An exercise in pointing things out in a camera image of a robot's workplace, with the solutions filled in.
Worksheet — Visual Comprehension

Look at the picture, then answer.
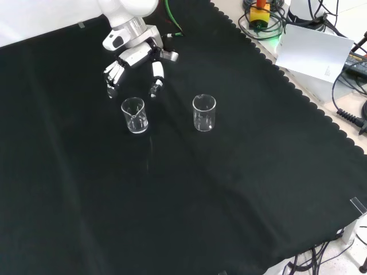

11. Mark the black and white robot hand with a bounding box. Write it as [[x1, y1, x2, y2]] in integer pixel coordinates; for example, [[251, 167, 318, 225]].
[[103, 25, 180, 99]]

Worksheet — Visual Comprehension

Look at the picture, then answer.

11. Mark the clear glass beaker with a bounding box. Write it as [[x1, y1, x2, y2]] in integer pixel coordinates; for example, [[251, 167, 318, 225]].
[[192, 93, 217, 132], [120, 97, 149, 135]]

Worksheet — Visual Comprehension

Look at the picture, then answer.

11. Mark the yellow stop button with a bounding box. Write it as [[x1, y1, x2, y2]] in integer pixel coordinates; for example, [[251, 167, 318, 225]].
[[248, 0, 271, 30]]

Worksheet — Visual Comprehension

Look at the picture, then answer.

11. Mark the black bench cloth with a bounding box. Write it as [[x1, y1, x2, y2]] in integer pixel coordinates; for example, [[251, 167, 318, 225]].
[[0, 0, 367, 275]]

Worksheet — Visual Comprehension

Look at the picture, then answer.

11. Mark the pale board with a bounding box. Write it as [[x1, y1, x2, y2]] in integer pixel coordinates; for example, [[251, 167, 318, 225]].
[[275, 23, 355, 84]]

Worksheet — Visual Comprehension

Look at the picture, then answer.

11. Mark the black power adapter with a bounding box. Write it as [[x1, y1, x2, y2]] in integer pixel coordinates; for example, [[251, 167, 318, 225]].
[[343, 52, 367, 76]]

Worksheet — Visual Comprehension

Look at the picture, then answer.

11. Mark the black tripod leg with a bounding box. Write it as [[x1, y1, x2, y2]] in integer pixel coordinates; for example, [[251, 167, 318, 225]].
[[351, 30, 367, 53]]

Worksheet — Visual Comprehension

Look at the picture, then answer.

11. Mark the clear tape strip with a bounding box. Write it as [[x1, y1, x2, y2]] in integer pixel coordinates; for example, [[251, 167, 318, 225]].
[[350, 197, 367, 215]]

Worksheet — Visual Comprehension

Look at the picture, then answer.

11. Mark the white bench leg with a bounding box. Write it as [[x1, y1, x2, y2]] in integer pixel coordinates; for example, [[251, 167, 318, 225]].
[[341, 213, 367, 245]]

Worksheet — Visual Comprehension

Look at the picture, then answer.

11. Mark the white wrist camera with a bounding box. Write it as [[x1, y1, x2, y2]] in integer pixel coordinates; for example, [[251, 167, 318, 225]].
[[102, 30, 127, 52]]

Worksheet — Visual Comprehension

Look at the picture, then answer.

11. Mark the bright green arm cable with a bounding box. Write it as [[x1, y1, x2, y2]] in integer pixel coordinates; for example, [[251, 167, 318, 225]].
[[163, 0, 186, 37]]

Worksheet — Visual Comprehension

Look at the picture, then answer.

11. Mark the dark green looped cable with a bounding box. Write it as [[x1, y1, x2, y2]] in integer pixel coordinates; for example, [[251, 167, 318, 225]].
[[237, 5, 286, 40]]

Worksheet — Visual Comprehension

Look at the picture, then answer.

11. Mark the white robot base, black strap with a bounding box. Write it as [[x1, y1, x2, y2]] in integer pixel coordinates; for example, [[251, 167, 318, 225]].
[[286, 0, 327, 29]]

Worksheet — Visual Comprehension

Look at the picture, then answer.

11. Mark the black coiled cable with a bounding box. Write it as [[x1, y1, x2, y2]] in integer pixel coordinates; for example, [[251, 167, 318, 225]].
[[331, 67, 367, 136]]

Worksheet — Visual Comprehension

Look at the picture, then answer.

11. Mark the black cable bundle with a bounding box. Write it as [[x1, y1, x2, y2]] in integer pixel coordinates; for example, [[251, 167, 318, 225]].
[[282, 239, 346, 275]]

